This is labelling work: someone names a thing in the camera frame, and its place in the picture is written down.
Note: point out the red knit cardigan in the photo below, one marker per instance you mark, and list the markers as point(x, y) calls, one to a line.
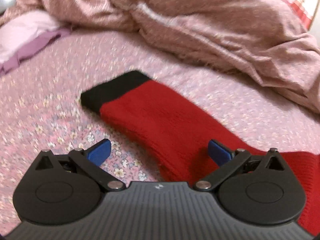
point(176, 133)

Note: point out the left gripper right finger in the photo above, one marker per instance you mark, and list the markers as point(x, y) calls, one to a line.
point(259, 171)

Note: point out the light purple pillow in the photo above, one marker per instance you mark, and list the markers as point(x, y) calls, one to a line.
point(26, 35)

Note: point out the pink floral duvet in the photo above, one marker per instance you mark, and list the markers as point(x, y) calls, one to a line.
point(262, 38)

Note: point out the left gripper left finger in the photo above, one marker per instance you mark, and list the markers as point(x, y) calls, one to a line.
point(77, 170)

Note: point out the pink floral bed sheet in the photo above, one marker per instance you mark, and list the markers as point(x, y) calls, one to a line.
point(40, 108)

